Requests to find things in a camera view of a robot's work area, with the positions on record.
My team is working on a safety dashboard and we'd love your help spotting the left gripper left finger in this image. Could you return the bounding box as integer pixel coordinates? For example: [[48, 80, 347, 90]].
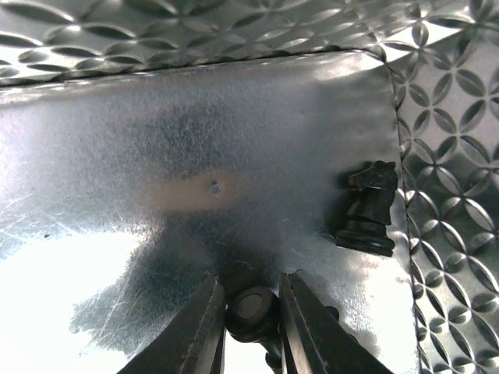
[[120, 277, 225, 374]]

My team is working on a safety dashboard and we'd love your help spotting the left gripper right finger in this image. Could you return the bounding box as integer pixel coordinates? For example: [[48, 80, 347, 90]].
[[279, 273, 390, 374]]

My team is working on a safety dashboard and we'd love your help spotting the black chess piece gripped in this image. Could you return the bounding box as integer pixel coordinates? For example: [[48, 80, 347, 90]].
[[225, 286, 282, 373]]

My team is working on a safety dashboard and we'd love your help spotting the pink tin with black pieces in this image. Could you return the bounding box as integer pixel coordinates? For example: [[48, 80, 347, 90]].
[[0, 0, 499, 374]]

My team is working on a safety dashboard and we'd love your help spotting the black knight in tin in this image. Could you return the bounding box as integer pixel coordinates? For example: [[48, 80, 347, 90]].
[[335, 161, 398, 257]]

